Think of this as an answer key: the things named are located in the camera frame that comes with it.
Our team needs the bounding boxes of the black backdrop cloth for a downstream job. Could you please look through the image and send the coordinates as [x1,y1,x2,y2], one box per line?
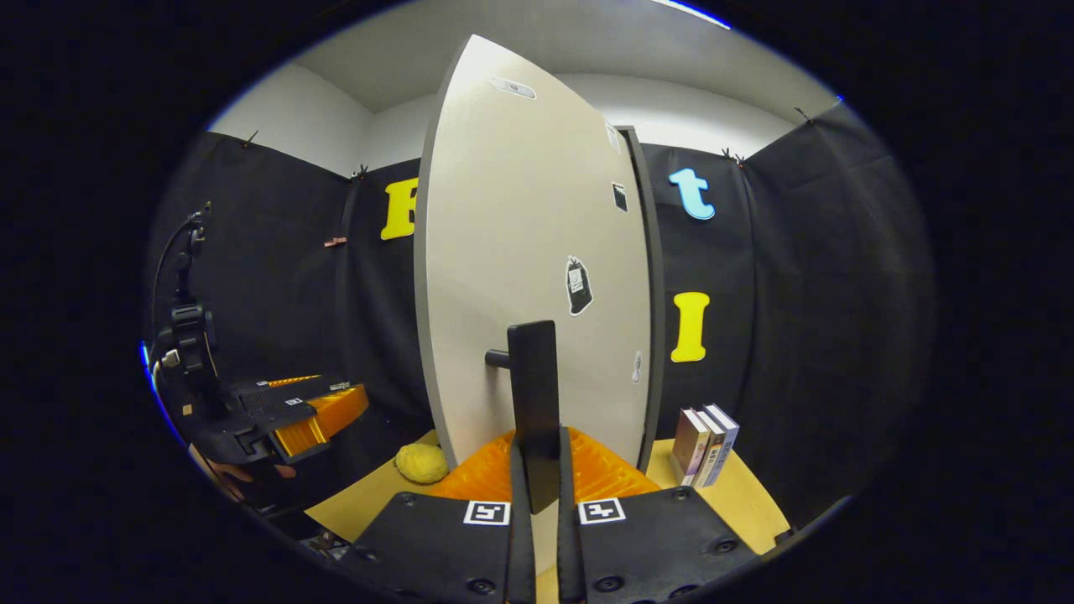
[143,101,939,538]

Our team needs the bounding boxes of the long ceiling light panel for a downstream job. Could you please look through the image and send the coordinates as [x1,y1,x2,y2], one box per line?
[653,0,733,31]

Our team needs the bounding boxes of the black cabinet door handle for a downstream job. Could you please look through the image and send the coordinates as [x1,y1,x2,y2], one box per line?
[485,320,561,515]

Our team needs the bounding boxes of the yellow soft lump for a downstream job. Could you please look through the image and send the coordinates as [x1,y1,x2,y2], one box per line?
[394,442,451,486]

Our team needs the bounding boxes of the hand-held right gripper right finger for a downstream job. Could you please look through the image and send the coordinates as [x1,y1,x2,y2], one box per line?
[555,426,760,604]

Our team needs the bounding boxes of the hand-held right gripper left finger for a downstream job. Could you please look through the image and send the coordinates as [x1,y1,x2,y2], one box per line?
[348,428,538,604]

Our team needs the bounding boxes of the beige cabinet door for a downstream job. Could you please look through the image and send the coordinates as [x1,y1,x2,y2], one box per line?
[414,34,654,471]

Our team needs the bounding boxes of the book with grey spine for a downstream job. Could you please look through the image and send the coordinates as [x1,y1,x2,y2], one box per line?
[695,409,727,489]

